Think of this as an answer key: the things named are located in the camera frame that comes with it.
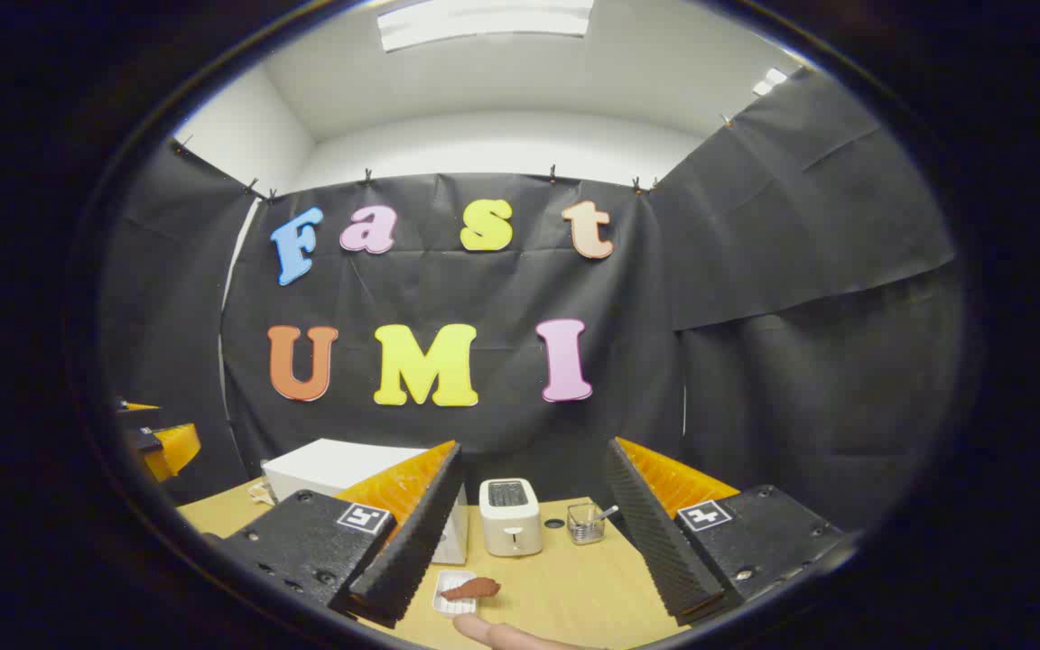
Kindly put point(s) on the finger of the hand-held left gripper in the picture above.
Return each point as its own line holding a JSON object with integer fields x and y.
{"x": 172, "y": 451}
{"x": 136, "y": 415}

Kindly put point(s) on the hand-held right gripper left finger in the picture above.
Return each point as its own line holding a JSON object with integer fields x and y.
{"x": 412, "y": 551}

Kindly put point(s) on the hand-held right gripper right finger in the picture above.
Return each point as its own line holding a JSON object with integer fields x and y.
{"x": 655, "y": 542}

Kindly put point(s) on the reddish brown meat piece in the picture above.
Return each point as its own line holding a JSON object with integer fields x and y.
{"x": 473, "y": 589}

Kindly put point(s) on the white microwave oven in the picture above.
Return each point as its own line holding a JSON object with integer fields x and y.
{"x": 330, "y": 465}

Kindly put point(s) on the metal spoon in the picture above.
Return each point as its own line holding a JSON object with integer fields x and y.
{"x": 608, "y": 512}

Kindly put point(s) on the small white rectangular dish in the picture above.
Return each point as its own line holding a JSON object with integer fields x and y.
{"x": 450, "y": 608}

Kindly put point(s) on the small glass cup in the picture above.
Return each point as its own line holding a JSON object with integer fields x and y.
{"x": 585, "y": 528}

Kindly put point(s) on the white toaster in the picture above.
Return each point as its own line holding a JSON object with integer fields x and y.
{"x": 509, "y": 528}

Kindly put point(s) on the small ceiling light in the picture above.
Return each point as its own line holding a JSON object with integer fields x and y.
{"x": 769, "y": 80}

